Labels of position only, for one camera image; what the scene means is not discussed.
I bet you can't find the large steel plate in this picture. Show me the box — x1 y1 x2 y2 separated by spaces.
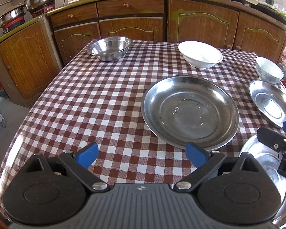
241 135 286 228

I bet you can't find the small steel plate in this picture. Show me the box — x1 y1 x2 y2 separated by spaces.
248 80 286 128

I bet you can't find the medium steel plate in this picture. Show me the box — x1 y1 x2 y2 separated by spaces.
141 76 239 151

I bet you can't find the small steel bowl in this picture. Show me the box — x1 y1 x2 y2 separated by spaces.
87 36 133 61

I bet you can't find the blue patterned porcelain bowl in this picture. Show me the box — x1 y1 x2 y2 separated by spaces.
255 56 284 84

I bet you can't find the brown checkered tablecloth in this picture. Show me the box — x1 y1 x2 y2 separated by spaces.
0 40 272 212

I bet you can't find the white ceramic bowl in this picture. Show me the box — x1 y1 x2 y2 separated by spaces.
178 41 223 69

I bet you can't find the wooden kitchen cabinet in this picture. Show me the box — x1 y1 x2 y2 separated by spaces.
0 0 286 108

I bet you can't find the lidded steel pot left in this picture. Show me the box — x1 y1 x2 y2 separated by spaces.
0 3 26 34

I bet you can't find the steel pot on cooker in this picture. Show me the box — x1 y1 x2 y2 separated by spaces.
24 0 56 18

